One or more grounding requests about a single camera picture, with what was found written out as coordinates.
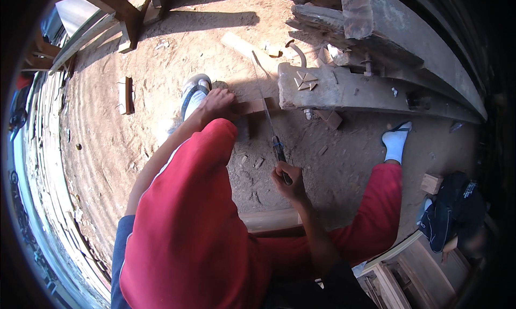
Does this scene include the low wooden seat board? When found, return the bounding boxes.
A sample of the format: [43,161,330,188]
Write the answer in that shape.
[239,207,308,238]

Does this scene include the heavy grey wooden beam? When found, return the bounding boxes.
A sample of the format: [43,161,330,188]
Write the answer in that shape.
[278,62,483,124]

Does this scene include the small wooden triangle offcuts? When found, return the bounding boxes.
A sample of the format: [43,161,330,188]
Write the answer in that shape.
[294,70,319,91]

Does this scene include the rusty metal bolt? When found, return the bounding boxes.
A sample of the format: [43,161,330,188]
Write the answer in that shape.
[360,53,374,77]

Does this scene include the person's right hand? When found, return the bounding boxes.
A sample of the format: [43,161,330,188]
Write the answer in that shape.
[271,161,309,207]

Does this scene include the person's left hand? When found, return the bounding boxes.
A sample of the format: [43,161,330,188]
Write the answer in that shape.
[200,88,239,123]

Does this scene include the unfinished wooden furniture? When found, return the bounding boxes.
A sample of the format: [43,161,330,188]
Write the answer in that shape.
[358,228,478,309]

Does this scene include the wooden sawhorse frame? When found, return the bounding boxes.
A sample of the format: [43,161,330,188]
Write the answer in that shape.
[64,0,175,54]

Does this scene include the pale wood chunk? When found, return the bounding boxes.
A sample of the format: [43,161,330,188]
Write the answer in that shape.
[327,43,352,66]

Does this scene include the pale wooden plank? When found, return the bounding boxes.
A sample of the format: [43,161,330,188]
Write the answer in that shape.
[220,31,280,82]

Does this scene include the reddish wooden strip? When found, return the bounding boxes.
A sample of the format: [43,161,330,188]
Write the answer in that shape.
[232,97,280,116]

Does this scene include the stack of wooden planks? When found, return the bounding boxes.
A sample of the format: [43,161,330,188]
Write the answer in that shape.
[12,67,112,303]

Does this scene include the curved metal hook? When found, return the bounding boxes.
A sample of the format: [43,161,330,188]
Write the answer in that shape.
[285,39,308,68]

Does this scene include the dark wooden support block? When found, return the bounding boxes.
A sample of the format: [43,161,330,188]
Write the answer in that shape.
[235,116,251,143]

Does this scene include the long grey wooden board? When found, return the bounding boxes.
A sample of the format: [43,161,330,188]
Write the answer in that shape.
[48,10,118,76]

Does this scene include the light square wooden block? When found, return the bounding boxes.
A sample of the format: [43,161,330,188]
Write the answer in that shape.
[420,173,444,195]

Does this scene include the pile of old timbers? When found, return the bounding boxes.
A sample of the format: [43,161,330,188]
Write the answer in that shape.
[290,2,348,36]

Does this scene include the large weathered timber log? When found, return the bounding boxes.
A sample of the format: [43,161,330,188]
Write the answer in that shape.
[341,0,488,121]

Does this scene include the rectangular wooden block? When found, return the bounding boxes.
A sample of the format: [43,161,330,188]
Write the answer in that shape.
[117,76,135,116]

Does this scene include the hand saw with dark handle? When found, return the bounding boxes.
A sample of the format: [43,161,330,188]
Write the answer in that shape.
[252,50,293,186]

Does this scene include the person's legs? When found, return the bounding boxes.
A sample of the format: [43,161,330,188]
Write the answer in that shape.
[120,73,413,309]

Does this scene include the person's body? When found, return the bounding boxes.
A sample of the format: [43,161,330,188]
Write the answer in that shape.
[111,215,377,309]

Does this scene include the reddish wooden offcut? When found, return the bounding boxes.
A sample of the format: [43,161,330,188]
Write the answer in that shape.
[314,109,343,131]

